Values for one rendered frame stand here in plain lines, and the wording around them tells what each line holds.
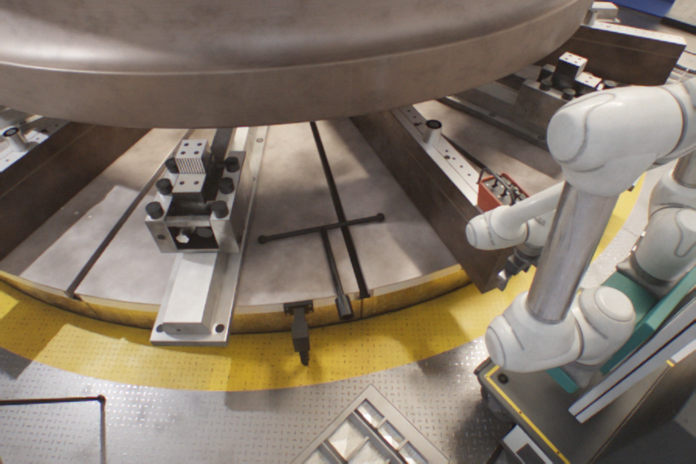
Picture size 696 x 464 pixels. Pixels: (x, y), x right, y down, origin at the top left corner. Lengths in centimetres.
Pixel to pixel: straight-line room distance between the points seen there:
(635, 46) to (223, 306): 330
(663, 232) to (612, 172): 80
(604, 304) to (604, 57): 277
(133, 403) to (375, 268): 124
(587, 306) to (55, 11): 213
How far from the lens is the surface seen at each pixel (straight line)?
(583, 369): 141
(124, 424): 220
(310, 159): 249
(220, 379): 212
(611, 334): 125
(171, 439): 210
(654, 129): 83
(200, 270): 186
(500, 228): 122
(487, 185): 170
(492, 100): 293
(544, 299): 106
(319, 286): 190
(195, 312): 176
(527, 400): 179
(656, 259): 164
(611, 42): 374
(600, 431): 187
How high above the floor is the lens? 191
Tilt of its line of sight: 46 degrees down
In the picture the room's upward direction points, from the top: straight up
